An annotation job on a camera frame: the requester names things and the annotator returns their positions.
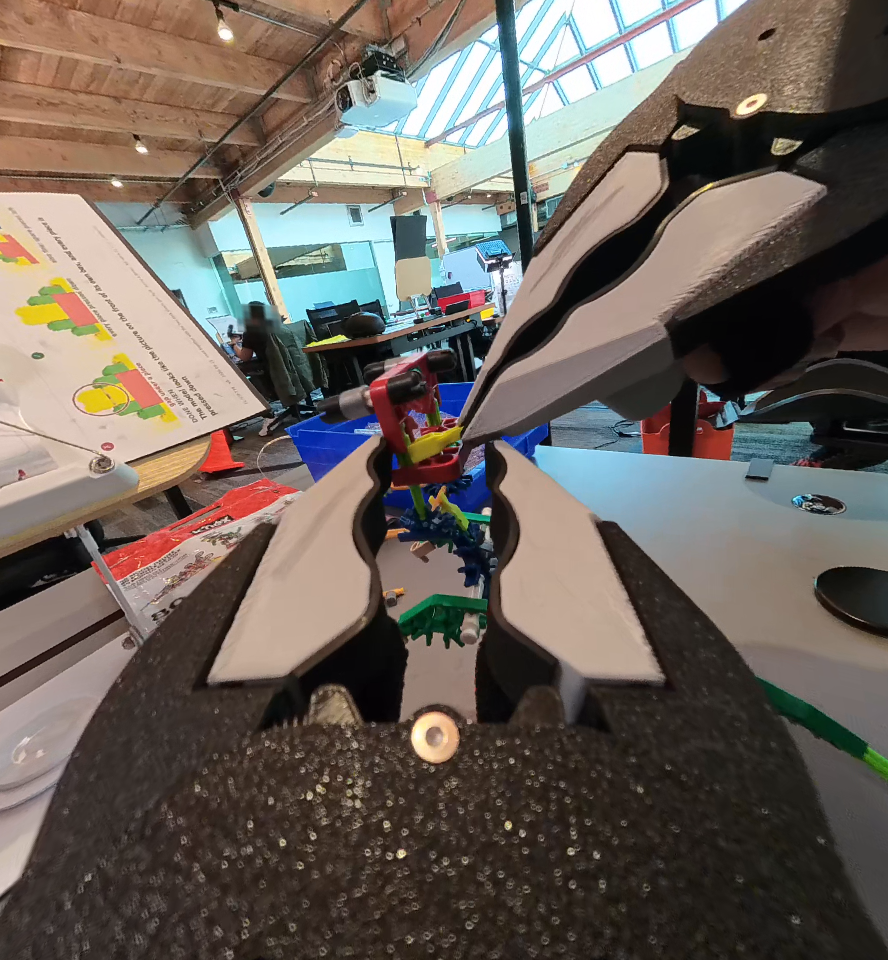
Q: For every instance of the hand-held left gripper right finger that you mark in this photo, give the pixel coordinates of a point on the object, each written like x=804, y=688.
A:
x=571, y=592

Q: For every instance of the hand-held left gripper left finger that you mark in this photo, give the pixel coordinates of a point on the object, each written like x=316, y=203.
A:
x=301, y=585

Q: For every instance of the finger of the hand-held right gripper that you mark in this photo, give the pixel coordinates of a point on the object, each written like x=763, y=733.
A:
x=564, y=255
x=638, y=315

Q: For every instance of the colourful construction toy model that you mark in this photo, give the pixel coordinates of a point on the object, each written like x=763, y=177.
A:
x=429, y=472

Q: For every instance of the yellow clip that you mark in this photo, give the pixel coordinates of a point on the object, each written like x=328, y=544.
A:
x=432, y=444

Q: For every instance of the person's right hand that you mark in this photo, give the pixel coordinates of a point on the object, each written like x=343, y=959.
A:
x=878, y=300

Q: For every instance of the lit panel lamp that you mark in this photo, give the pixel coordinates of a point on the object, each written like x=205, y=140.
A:
x=495, y=251

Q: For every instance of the small grey connector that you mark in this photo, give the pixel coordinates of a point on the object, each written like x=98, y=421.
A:
x=393, y=598

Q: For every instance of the black steel pillar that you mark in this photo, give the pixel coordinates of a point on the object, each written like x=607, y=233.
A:
x=515, y=150

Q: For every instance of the printed toy packaging bag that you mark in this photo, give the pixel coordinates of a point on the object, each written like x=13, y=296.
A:
x=189, y=540

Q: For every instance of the orange bucket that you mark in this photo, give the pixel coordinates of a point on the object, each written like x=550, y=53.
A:
x=657, y=439

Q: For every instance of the blue storage bin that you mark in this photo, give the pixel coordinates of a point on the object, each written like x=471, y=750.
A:
x=324, y=442

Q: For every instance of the black and wood panel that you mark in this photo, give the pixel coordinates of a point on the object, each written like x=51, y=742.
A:
x=412, y=277

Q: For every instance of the long wooden office desk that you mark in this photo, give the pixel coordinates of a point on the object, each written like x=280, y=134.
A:
x=414, y=328

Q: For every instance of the white and blue document stand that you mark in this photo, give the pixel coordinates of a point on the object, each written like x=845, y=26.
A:
x=181, y=461

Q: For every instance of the small black block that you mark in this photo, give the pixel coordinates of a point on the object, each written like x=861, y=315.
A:
x=758, y=469

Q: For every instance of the white ceiling projector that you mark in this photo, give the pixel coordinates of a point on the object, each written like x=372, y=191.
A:
x=376, y=97

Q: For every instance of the round metal grommet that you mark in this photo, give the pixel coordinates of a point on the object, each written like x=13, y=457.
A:
x=818, y=504

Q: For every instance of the black flat disc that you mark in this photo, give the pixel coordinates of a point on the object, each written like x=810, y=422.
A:
x=878, y=604

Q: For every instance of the white instruction board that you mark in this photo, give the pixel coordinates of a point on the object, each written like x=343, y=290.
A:
x=114, y=300

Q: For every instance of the clear picture sleeve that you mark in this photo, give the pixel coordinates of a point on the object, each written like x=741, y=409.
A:
x=1, y=420

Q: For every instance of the black post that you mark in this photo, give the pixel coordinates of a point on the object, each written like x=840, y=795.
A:
x=685, y=420

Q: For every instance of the clear suction cup mount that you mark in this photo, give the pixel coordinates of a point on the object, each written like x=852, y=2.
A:
x=35, y=750

